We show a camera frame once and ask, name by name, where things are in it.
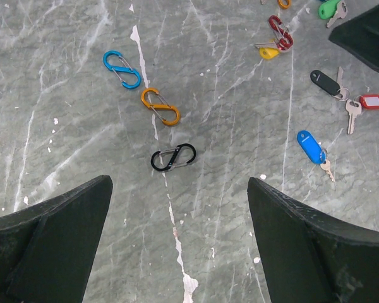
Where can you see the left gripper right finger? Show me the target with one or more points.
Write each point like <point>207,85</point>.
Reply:
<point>309,256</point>

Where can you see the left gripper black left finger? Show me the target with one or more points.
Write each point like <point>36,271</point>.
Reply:
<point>47,250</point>

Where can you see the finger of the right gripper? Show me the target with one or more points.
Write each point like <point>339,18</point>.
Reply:
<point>360,37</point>

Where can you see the green tag key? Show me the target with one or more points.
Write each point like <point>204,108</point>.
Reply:
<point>332,10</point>

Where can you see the black tag key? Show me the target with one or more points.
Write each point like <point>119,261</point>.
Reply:
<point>332,87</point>

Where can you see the red tag key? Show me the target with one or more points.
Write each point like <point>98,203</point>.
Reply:
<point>355,107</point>

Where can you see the red S-carabiner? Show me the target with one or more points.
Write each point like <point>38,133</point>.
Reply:
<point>284,39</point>

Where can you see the orange S-carabiner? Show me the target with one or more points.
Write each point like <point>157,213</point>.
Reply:
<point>162,105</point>
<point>284,4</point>

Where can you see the yellow tag key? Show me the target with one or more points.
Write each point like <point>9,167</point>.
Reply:
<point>272,49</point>

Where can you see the black S-carabiner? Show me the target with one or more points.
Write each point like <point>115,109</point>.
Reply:
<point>171,164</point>

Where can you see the upper blue S-carabiner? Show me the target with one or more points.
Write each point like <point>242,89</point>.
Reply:
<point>123,68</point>

